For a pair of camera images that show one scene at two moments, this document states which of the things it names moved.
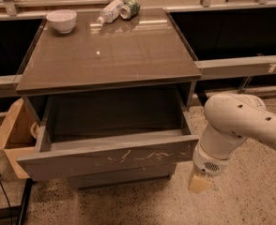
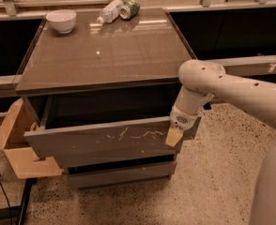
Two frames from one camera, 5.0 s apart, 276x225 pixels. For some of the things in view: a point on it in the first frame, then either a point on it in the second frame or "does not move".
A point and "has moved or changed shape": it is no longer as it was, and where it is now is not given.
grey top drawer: (111, 132) has moved or changed shape
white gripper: (207, 163) -> (183, 119)
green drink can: (130, 10) does not move
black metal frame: (18, 210) does not move
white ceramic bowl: (62, 20) does not move
